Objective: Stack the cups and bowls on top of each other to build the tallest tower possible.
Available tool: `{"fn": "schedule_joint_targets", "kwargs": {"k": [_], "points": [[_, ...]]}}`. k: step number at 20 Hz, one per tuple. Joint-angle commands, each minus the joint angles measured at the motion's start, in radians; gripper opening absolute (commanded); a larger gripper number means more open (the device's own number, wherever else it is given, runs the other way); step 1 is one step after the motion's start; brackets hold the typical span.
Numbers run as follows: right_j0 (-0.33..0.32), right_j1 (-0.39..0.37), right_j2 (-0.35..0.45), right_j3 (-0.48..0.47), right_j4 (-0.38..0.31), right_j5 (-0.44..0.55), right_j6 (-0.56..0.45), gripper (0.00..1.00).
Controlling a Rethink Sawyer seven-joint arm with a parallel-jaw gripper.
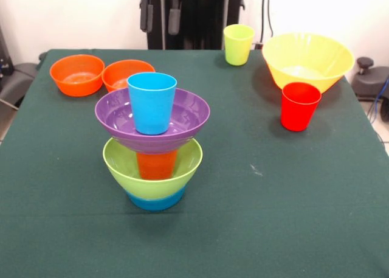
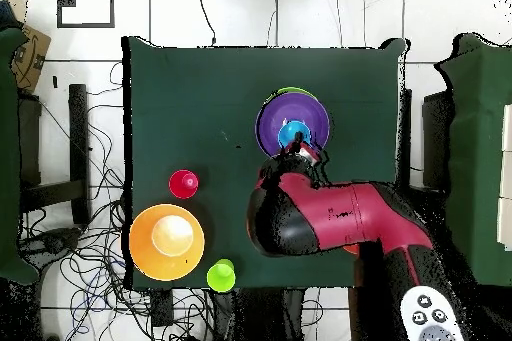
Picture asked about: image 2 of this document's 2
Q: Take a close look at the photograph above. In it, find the purple bowl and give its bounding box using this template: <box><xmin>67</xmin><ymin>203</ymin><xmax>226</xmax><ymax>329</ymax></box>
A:
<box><xmin>254</xmin><ymin>91</ymin><xmax>332</xmax><ymax>158</ymax></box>

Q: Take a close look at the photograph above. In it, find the black square frame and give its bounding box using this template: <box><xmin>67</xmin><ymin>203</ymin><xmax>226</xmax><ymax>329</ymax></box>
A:
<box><xmin>56</xmin><ymin>0</ymin><xmax>116</xmax><ymax>29</ymax></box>

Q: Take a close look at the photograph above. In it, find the black chair base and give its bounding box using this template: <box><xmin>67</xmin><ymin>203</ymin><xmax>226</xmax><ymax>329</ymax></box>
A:
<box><xmin>19</xmin><ymin>226</ymin><xmax>83</xmax><ymax>262</ymax></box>

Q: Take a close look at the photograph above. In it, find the large yellow bowl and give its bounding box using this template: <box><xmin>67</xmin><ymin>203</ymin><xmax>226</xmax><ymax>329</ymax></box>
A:
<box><xmin>128</xmin><ymin>203</ymin><xmax>206</xmax><ymax>282</ymax></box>

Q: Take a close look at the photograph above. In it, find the dark green tablecloth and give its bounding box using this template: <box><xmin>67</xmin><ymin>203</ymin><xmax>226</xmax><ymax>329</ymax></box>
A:
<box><xmin>121</xmin><ymin>35</ymin><xmax>409</xmax><ymax>291</ymax></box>

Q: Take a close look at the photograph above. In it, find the black metal stand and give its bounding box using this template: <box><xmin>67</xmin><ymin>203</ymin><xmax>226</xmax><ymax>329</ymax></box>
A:
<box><xmin>17</xmin><ymin>83</ymin><xmax>91</xmax><ymax>226</ymax></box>
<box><xmin>397</xmin><ymin>88</ymin><xmax>455</xmax><ymax>198</ymax></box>

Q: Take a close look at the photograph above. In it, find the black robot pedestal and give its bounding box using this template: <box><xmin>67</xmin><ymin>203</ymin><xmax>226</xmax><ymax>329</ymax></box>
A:
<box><xmin>211</xmin><ymin>287</ymin><xmax>305</xmax><ymax>341</ymax></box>

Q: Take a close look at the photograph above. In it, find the green bowl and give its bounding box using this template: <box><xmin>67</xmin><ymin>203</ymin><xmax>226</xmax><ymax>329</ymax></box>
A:
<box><xmin>273</xmin><ymin>86</ymin><xmax>318</xmax><ymax>97</ymax></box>

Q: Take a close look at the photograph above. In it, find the blue cup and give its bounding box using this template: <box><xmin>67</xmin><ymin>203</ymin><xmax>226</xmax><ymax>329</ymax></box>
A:
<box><xmin>276</xmin><ymin>119</ymin><xmax>313</xmax><ymax>150</ymax></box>

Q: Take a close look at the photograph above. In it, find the red cup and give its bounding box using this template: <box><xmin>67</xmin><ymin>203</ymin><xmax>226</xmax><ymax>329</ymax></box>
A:
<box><xmin>168</xmin><ymin>169</ymin><xmax>200</xmax><ymax>200</ymax></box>

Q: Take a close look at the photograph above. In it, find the black floor cable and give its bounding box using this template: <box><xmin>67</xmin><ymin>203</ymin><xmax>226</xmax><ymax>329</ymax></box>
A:
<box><xmin>194</xmin><ymin>0</ymin><xmax>218</xmax><ymax>47</ymax></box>

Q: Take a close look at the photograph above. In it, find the cardboard box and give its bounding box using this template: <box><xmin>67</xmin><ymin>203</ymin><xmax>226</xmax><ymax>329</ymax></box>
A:
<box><xmin>9</xmin><ymin>22</ymin><xmax>52</xmax><ymax>95</ymax></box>

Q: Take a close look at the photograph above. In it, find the tangle of cables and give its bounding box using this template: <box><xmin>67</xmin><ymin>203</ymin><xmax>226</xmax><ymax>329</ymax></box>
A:
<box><xmin>19</xmin><ymin>62</ymin><xmax>213</xmax><ymax>341</ymax></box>

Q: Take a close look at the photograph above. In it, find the lime green cup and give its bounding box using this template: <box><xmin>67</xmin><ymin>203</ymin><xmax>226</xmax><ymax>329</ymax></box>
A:
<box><xmin>206</xmin><ymin>258</ymin><xmax>237</xmax><ymax>293</ymax></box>

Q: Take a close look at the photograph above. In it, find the white box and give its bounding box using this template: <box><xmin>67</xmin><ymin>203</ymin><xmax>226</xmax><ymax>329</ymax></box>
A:
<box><xmin>496</xmin><ymin>197</ymin><xmax>512</xmax><ymax>252</ymax></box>
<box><xmin>501</xmin><ymin>103</ymin><xmax>512</xmax><ymax>153</ymax></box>

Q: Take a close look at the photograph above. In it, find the green cloth covered table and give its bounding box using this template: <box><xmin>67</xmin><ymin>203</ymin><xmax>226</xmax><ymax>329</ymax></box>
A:
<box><xmin>0</xmin><ymin>26</ymin><xmax>41</xmax><ymax>286</ymax></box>
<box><xmin>435</xmin><ymin>32</ymin><xmax>512</xmax><ymax>286</ymax></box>

